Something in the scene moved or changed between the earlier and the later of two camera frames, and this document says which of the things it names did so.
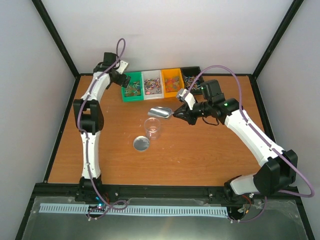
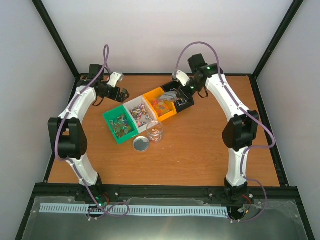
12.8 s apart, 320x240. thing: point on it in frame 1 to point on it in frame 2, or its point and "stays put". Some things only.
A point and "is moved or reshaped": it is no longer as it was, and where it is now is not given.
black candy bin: (189, 74) is moved or reshaped
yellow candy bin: (172, 81) to (163, 109)
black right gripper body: (192, 119) to (189, 93)
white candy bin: (153, 84) to (141, 113)
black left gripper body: (120, 82) to (114, 96)
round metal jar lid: (141, 143) stays put
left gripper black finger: (128, 78) to (124, 95)
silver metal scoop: (161, 112) to (169, 96)
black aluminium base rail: (154, 191) stays put
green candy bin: (134, 90) to (121, 124)
